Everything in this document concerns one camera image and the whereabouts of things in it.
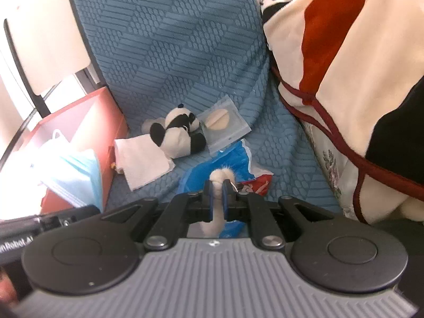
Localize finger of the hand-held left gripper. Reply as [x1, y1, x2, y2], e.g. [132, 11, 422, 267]
[40, 204, 102, 231]

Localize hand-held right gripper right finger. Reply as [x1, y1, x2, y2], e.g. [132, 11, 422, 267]
[223, 179, 335, 250]

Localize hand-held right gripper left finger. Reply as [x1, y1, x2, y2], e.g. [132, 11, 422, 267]
[100, 180, 215, 250]

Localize cream furry plush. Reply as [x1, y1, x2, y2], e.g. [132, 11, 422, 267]
[201, 168, 238, 236]

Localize red snack packet with figure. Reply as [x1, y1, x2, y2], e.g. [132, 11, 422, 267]
[238, 173, 275, 197]

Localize blue snack packet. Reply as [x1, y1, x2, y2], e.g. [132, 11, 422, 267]
[178, 140, 255, 239]

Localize blue face mask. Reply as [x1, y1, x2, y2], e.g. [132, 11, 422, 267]
[31, 129, 104, 207]

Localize panda plush toy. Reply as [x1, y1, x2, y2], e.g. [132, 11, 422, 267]
[150, 104, 207, 160]

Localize white paper towel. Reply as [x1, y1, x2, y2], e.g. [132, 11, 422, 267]
[114, 133, 176, 192]

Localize orange cardboard box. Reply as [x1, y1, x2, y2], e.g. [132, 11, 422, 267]
[0, 86, 130, 220]

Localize clear pouch with beige pad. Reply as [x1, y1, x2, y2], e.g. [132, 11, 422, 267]
[197, 94, 251, 156]

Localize floral bed sheet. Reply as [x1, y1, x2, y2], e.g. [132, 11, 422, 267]
[302, 118, 360, 222]

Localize blue textured chair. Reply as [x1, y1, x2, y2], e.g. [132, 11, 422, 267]
[64, 0, 342, 239]

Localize red black cream striped blanket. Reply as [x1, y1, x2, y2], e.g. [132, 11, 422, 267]
[258, 0, 424, 226]

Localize white chair with black frame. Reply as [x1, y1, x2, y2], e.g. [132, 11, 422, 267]
[0, 0, 100, 115]

